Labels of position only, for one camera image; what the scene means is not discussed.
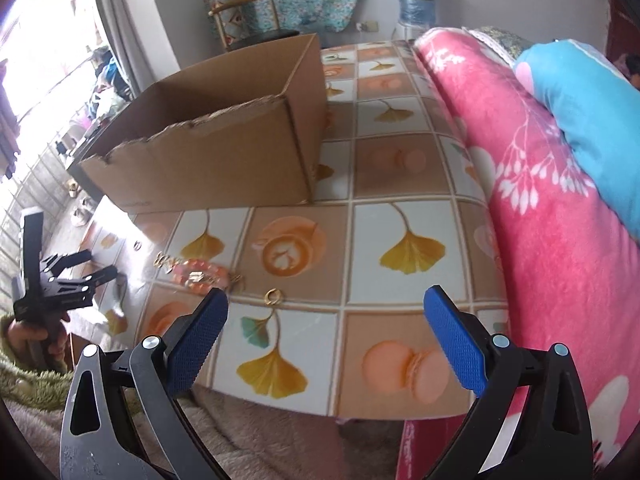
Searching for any person left hand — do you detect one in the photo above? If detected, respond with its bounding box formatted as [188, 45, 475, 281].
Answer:
[2, 314, 70, 373]

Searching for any gold clover charm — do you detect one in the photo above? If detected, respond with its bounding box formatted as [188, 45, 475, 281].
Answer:
[153, 252, 171, 268]

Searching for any green fleece cuff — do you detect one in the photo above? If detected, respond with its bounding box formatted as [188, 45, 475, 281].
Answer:
[1, 314, 73, 411]

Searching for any white fleece robe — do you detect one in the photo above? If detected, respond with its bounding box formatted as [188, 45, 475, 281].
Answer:
[4, 383, 407, 480]

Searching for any pink floral blanket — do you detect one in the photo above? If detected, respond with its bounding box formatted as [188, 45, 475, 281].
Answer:
[416, 28, 639, 472]

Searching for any brown cardboard box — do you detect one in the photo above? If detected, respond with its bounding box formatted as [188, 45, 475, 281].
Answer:
[79, 35, 328, 214]

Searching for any grey curtain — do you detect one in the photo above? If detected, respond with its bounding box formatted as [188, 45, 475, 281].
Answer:
[96, 0, 179, 96]

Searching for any wooden chair black seat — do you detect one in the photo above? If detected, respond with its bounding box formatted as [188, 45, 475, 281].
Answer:
[208, 0, 300, 52]

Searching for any blue pillow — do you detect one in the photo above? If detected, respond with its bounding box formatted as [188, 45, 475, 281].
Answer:
[513, 39, 639, 238]

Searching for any white water dispenser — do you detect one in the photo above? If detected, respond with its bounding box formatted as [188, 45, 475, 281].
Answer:
[392, 22, 432, 42]

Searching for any blue water bottle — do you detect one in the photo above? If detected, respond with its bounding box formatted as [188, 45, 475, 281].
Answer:
[399, 0, 436, 28]

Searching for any pink orange bead bracelet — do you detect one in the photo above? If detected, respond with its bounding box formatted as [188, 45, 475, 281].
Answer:
[169, 257, 232, 295]

